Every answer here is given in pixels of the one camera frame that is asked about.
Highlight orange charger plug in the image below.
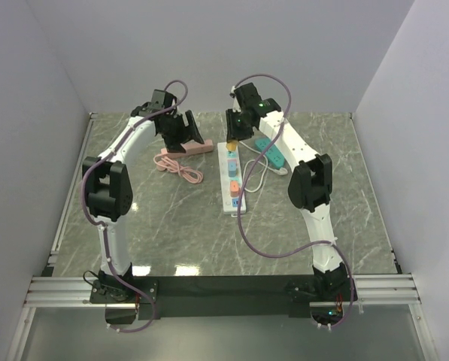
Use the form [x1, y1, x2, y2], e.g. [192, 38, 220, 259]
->
[226, 140, 238, 152]

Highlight pink coiled cable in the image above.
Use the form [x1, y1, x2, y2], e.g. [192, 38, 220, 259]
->
[152, 153, 205, 186]

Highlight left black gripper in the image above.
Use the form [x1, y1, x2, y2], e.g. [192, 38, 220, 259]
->
[160, 111, 205, 153]

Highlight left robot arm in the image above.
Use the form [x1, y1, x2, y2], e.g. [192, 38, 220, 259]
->
[80, 88, 205, 302]

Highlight pink charger plug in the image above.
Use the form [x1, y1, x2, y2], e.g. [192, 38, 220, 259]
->
[229, 180, 241, 198]

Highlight pink power strip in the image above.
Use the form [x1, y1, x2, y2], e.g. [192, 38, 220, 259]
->
[161, 139, 214, 159]

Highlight white multicolour power strip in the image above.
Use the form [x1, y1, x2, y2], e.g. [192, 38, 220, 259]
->
[217, 142, 243, 217]

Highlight teal triangular socket adapter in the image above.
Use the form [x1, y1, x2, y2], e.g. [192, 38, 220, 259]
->
[254, 138, 286, 169]

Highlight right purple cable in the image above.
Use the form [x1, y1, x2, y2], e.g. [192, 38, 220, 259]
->
[231, 73, 356, 330]

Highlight black base bar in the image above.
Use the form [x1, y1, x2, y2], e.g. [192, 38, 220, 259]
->
[88, 275, 356, 321]

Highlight blue charger plug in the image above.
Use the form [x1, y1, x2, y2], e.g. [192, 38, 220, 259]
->
[227, 159, 237, 177]

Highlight white power strip cable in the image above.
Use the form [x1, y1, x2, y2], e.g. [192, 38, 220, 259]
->
[238, 141, 288, 195]

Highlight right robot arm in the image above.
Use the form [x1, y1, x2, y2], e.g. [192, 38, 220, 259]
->
[226, 82, 350, 300]

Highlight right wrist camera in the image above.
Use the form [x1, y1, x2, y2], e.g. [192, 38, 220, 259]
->
[229, 86, 239, 99]

